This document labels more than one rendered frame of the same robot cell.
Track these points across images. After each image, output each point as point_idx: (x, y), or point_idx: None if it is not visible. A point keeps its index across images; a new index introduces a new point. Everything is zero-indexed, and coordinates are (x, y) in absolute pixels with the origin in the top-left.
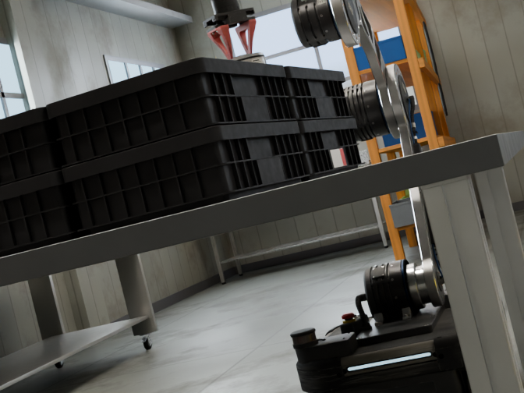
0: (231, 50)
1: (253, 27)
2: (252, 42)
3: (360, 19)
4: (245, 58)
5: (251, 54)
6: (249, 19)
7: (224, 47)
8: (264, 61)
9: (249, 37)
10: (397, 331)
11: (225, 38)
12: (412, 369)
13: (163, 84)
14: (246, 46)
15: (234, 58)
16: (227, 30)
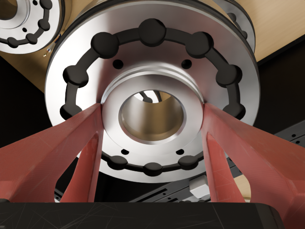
0: (220, 113)
1: (4, 152)
2: (70, 118)
3: None
4: (198, 2)
5: (155, 0)
6: (4, 198)
7: (216, 180)
8: (83, 9)
9: (74, 139)
10: None
11: (280, 137)
12: None
13: None
14: (91, 159)
15: (200, 98)
16: (290, 163)
